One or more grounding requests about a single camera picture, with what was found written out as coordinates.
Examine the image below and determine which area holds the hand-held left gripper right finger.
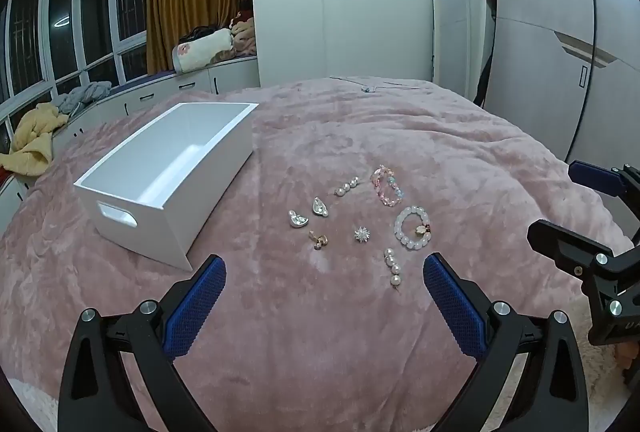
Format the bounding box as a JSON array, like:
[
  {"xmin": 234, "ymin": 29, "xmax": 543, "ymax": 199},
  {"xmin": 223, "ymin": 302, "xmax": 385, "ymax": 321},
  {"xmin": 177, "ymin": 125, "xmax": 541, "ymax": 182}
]
[{"xmin": 422, "ymin": 253, "xmax": 588, "ymax": 432}]

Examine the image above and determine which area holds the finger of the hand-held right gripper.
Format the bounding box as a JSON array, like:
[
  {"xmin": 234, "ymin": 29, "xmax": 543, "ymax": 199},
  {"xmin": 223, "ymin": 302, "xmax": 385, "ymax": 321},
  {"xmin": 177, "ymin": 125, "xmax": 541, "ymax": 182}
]
[
  {"xmin": 568, "ymin": 160, "xmax": 640, "ymax": 213},
  {"xmin": 526, "ymin": 219, "xmax": 613, "ymax": 285}
]

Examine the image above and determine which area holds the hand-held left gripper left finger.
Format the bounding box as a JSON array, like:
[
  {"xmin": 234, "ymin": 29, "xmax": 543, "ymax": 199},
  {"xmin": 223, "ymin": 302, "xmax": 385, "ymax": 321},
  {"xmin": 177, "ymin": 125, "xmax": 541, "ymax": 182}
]
[{"xmin": 57, "ymin": 254, "xmax": 228, "ymax": 432}]

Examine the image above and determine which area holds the pearl drop earring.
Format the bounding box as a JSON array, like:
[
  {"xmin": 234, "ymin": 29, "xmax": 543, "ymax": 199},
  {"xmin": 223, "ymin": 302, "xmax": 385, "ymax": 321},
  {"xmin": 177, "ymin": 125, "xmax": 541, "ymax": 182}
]
[
  {"xmin": 334, "ymin": 177, "xmax": 362, "ymax": 197},
  {"xmin": 383, "ymin": 248, "xmax": 405, "ymax": 290}
]

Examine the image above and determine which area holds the white storage box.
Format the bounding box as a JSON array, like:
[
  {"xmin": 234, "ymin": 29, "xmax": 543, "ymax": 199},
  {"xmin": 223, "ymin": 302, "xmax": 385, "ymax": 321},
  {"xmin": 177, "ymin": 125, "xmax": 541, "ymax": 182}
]
[{"xmin": 73, "ymin": 102, "xmax": 260, "ymax": 271}]

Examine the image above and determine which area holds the pink fluffy blanket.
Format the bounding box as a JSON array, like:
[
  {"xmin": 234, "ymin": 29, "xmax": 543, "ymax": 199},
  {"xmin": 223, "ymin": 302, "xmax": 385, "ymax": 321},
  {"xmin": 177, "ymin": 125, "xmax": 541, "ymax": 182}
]
[{"xmin": 0, "ymin": 76, "xmax": 638, "ymax": 432}]

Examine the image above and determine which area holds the grey wardrobe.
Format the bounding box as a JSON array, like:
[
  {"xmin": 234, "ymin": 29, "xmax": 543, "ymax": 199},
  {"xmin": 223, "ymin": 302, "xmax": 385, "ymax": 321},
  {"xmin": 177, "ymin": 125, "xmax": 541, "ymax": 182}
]
[{"xmin": 482, "ymin": 0, "xmax": 640, "ymax": 167}]

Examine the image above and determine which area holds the white standing mirror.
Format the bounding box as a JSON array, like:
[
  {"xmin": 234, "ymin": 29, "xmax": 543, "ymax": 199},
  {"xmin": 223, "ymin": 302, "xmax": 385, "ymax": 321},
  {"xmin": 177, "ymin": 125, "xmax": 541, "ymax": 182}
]
[{"xmin": 430, "ymin": 0, "xmax": 472, "ymax": 100}]

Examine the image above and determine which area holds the yellow crumpled cloth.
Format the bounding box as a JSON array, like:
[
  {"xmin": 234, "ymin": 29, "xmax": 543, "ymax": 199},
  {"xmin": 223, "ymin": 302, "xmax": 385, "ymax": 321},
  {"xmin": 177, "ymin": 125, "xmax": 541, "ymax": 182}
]
[{"xmin": 0, "ymin": 102, "xmax": 68, "ymax": 176}]

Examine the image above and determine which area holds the grey crumpled cloth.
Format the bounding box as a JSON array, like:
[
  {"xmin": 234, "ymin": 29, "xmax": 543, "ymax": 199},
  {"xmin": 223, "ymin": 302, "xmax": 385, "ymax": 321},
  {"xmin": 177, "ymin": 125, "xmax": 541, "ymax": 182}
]
[{"xmin": 52, "ymin": 80, "xmax": 113, "ymax": 117}]

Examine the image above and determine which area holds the white floral pillow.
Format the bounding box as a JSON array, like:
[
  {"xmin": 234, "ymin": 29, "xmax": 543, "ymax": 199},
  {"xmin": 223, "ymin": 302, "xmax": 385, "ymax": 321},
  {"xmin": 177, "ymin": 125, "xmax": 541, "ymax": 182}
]
[{"xmin": 172, "ymin": 29, "xmax": 235, "ymax": 73}]

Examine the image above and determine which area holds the pile of clothes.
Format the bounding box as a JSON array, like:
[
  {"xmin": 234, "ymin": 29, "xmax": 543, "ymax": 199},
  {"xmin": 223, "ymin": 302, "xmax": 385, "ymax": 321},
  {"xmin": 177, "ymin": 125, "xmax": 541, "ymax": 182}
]
[{"xmin": 227, "ymin": 0, "xmax": 258, "ymax": 58}]

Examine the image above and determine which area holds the large window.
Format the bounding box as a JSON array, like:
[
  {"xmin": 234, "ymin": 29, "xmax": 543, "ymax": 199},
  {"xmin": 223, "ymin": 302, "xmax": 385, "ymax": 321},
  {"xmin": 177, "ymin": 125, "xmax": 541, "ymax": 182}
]
[{"xmin": 0, "ymin": 0, "xmax": 151, "ymax": 123}]

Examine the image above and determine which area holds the white beaded bracelet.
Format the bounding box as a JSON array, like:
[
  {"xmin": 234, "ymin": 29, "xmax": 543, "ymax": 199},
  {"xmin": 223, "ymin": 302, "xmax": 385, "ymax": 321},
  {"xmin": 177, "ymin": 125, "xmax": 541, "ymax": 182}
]
[{"xmin": 394, "ymin": 206, "xmax": 432, "ymax": 251}]

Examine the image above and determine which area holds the pink beaded bracelet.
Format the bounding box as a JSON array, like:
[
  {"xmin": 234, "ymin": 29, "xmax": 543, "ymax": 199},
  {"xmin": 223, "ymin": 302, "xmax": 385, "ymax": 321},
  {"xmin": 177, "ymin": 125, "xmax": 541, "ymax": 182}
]
[{"xmin": 370, "ymin": 165, "xmax": 403, "ymax": 207}]

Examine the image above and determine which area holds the thin silver necklace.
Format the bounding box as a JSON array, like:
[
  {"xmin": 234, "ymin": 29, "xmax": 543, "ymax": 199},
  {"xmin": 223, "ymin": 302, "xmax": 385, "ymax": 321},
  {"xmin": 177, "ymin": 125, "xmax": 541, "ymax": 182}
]
[{"xmin": 330, "ymin": 76, "xmax": 406, "ymax": 93}]

